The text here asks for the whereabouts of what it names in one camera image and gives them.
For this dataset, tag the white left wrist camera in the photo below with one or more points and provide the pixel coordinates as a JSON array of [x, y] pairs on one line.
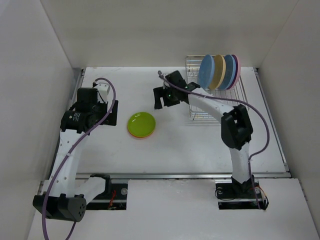
[[103, 90]]

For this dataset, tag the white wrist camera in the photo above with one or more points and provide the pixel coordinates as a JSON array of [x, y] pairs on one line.
[[162, 77], [103, 90]]

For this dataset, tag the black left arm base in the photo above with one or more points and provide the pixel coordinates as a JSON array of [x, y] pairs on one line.
[[116, 200]]

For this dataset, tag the beige plate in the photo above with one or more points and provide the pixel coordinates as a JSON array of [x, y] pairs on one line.
[[219, 72]]

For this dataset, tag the pink plate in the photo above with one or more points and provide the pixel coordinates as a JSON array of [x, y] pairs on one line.
[[238, 71]]

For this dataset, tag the light blue plate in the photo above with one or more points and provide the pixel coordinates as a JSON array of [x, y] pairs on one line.
[[206, 71]]

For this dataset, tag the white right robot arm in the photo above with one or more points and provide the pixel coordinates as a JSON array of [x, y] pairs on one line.
[[235, 125]]

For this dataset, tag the green plate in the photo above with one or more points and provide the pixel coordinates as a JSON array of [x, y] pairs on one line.
[[141, 123]]

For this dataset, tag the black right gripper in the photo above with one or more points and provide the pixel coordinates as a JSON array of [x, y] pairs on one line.
[[159, 92]]

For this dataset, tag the aluminium table rail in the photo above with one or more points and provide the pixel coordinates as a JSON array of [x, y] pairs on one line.
[[181, 144]]

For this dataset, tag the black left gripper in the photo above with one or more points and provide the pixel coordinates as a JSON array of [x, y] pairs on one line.
[[111, 120]]

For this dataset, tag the silver wire dish rack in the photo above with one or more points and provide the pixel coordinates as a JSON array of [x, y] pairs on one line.
[[237, 92]]

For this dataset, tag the purple plate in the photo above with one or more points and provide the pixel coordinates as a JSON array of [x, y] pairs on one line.
[[233, 78]]

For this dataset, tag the orange plate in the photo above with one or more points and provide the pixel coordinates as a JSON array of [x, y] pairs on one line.
[[141, 136]]

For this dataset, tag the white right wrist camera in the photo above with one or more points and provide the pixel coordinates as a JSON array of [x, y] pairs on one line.
[[162, 77]]

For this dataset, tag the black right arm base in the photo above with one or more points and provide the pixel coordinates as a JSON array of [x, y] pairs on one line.
[[229, 199]]

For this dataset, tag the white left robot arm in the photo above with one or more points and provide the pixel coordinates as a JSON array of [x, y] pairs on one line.
[[61, 198]]

